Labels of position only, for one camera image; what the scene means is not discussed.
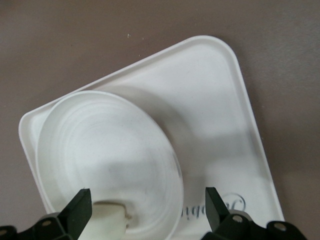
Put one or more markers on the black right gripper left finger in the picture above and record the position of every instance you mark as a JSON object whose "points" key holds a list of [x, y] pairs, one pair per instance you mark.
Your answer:
{"points": [[77, 212]]}

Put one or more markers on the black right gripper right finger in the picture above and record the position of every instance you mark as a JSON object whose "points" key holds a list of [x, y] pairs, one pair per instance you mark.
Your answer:
{"points": [[216, 212]]}

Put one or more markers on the small white bun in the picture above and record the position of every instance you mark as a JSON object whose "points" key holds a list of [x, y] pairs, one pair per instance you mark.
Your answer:
{"points": [[107, 220]]}

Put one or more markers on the round cream plate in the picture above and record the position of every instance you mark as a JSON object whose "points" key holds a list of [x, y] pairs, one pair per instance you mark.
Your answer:
{"points": [[105, 140]]}

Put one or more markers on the cream rabbit print tray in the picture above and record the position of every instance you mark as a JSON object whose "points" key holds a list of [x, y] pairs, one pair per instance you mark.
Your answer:
{"points": [[205, 100]]}

